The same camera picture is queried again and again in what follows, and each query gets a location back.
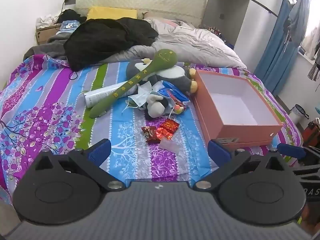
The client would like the floral striped bed sheet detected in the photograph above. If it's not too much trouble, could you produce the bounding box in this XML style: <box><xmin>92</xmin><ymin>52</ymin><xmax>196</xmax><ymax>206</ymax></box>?
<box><xmin>0</xmin><ymin>52</ymin><xmax>304</xmax><ymax>220</ymax></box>

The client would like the dark grey blanket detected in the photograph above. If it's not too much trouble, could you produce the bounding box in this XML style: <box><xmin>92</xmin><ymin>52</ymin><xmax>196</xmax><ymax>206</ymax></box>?
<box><xmin>24</xmin><ymin>34</ymin><xmax>73</xmax><ymax>60</ymax></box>

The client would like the hanging white garment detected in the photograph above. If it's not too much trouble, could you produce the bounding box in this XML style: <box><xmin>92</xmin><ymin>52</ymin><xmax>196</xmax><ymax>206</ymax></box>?
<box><xmin>301</xmin><ymin>25</ymin><xmax>320</xmax><ymax>60</ymax></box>

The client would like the red foil candy wrapper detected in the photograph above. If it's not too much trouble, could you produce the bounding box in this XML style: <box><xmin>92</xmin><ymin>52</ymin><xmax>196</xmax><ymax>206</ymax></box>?
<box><xmin>156</xmin><ymin>120</ymin><xmax>180</xmax><ymax>140</ymax></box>

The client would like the blue snack packet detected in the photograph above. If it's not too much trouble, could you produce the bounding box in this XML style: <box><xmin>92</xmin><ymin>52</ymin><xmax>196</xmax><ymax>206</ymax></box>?
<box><xmin>157</xmin><ymin>80</ymin><xmax>192</xmax><ymax>114</ymax></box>

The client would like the striped hanging garment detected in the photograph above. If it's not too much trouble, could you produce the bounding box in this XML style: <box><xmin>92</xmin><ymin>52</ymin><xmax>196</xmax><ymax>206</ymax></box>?
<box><xmin>309</xmin><ymin>64</ymin><xmax>320</xmax><ymax>81</ymax></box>

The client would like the orange cardboard box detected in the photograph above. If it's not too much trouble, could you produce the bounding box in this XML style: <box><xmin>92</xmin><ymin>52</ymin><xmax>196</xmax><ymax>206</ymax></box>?
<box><xmin>194</xmin><ymin>69</ymin><xmax>283</xmax><ymax>147</ymax></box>

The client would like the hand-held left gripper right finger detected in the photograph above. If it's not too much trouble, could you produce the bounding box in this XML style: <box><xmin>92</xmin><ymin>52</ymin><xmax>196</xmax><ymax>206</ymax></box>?
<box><xmin>195</xmin><ymin>139</ymin><xmax>288</xmax><ymax>190</ymax></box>

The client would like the red black container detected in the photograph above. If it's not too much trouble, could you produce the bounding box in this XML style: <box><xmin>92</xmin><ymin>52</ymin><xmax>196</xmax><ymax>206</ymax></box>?
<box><xmin>302</xmin><ymin>121</ymin><xmax>320</xmax><ymax>147</ymax></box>

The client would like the black clothing pile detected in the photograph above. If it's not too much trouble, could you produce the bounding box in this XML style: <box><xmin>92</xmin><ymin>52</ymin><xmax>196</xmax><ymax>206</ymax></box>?
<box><xmin>64</xmin><ymin>17</ymin><xmax>159</xmax><ymax>72</ymax></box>

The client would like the blue curtain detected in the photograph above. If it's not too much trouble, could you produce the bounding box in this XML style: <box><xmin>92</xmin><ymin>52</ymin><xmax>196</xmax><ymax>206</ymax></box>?
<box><xmin>255</xmin><ymin>0</ymin><xmax>304</xmax><ymax>95</ymax></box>

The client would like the white trash bin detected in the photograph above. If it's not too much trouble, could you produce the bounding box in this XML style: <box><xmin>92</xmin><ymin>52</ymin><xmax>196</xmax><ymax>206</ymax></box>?
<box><xmin>290</xmin><ymin>104</ymin><xmax>309</xmax><ymax>125</ymax></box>

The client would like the dark red candy wrapper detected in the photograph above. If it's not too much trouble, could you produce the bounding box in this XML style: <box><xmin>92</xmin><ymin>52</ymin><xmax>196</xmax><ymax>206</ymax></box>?
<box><xmin>141</xmin><ymin>126</ymin><xmax>160</xmax><ymax>144</ymax></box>

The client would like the white spray can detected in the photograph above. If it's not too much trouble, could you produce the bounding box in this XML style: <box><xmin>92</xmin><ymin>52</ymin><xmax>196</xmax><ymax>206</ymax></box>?
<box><xmin>84</xmin><ymin>82</ymin><xmax>140</xmax><ymax>108</ymax></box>

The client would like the small cow plush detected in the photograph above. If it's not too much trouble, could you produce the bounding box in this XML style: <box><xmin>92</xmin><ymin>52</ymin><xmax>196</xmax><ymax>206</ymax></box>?
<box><xmin>145</xmin><ymin>94</ymin><xmax>171</xmax><ymax>120</ymax></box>

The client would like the pink pillow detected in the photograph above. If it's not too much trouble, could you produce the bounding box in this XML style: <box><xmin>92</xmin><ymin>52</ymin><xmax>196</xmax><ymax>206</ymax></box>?
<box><xmin>144</xmin><ymin>17</ymin><xmax>195</xmax><ymax>29</ymax></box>

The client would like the blue face mask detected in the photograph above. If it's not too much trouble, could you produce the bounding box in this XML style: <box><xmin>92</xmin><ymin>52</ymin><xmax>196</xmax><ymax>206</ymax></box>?
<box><xmin>125</xmin><ymin>90</ymin><xmax>157</xmax><ymax>110</ymax></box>

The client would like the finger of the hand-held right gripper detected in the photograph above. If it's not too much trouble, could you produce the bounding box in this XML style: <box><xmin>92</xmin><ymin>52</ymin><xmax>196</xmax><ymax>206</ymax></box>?
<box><xmin>276</xmin><ymin>142</ymin><xmax>320</xmax><ymax>166</ymax></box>
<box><xmin>292</xmin><ymin>166</ymin><xmax>320</xmax><ymax>182</ymax></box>

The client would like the cream padded headboard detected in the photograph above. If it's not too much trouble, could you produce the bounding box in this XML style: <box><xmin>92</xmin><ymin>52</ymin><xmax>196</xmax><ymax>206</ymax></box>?
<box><xmin>75</xmin><ymin>0</ymin><xmax>207</xmax><ymax>28</ymax></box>

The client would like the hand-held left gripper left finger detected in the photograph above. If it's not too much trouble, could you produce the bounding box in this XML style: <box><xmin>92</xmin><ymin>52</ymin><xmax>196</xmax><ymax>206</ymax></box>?
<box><xmin>34</xmin><ymin>139</ymin><xmax>127</xmax><ymax>192</ymax></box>

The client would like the row of small bottles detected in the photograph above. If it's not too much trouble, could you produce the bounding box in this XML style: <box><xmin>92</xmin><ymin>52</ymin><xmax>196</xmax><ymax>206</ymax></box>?
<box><xmin>205</xmin><ymin>24</ymin><xmax>227</xmax><ymax>38</ymax></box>

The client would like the clear plastic packet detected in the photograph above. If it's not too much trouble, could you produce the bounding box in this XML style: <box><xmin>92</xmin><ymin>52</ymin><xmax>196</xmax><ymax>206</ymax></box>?
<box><xmin>160</xmin><ymin>139</ymin><xmax>183</xmax><ymax>155</ymax></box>

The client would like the blue cartoon bag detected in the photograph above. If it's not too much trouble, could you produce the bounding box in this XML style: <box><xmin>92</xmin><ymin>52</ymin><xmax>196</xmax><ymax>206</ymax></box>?
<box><xmin>56</xmin><ymin>20</ymin><xmax>80</xmax><ymax>34</ymax></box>

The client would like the hanging blue grey garment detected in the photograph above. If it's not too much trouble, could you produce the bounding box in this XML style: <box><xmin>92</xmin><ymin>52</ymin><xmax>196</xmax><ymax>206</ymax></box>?
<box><xmin>287</xmin><ymin>0</ymin><xmax>310</xmax><ymax>48</ymax></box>

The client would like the grey penguin plush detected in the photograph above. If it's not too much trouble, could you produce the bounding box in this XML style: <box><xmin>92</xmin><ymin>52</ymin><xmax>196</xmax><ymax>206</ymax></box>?
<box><xmin>126</xmin><ymin>57</ymin><xmax>198</xmax><ymax>95</ymax></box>

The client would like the small black garment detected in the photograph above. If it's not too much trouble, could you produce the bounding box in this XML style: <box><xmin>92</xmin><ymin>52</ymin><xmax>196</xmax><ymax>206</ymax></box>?
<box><xmin>57</xmin><ymin>9</ymin><xmax>87</xmax><ymax>24</ymax></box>

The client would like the green plush massage stick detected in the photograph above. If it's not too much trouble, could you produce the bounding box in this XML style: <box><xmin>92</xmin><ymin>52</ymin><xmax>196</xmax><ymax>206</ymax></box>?
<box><xmin>90</xmin><ymin>49</ymin><xmax>178</xmax><ymax>118</ymax></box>

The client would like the light grey duvet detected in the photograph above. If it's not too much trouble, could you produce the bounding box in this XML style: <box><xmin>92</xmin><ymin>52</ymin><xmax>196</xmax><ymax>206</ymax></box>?
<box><xmin>100</xmin><ymin>17</ymin><xmax>248</xmax><ymax>70</ymax></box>

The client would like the yellow pillow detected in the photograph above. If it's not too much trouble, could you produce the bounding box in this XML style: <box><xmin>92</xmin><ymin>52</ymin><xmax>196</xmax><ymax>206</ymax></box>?
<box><xmin>86</xmin><ymin>6</ymin><xmax>138</xmax><ymax>22</ymax></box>

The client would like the grey wardrobe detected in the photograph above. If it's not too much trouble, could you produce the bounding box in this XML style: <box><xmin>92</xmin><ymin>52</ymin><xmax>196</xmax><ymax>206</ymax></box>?
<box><xmin>202</xmin><ymin>0</ymin><xmax>279</xmax><ymax>50</ymax></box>

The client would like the white crumpled cloth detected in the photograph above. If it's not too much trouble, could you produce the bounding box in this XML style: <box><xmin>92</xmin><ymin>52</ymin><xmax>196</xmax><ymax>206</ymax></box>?
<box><xmin>36</xmin><ymin>15</ymin><xmax>59</xmax><ymax>29</ymax></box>

